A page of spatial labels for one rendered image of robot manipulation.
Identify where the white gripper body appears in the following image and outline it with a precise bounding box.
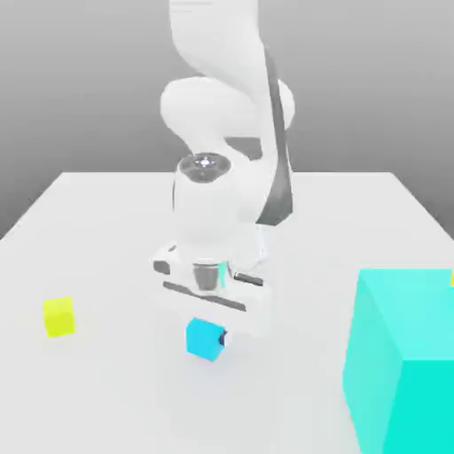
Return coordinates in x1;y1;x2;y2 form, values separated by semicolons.
160;277;275;338

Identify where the small blue cube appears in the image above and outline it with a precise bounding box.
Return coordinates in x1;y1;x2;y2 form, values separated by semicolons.
184;317;226;364

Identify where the small yellow cube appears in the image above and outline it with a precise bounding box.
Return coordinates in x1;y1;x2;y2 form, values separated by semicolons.
43;296;77;339

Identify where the large cyan box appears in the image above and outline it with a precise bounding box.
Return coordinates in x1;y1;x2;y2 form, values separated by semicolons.
341;268;454;454

